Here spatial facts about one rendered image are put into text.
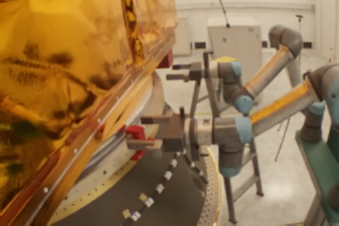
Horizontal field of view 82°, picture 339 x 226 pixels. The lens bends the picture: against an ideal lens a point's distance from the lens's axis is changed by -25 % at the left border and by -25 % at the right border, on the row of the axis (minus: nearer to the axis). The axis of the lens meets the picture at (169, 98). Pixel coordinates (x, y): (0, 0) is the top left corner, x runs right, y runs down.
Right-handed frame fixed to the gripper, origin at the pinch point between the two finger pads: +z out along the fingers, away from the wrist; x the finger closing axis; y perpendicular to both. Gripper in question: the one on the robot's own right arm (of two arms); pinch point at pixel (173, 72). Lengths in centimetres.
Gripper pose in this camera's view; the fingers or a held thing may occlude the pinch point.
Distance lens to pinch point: 117.6
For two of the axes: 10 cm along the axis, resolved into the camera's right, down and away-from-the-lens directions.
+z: -9.7, 0.3, 2.3
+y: 1.3, 9.0, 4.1
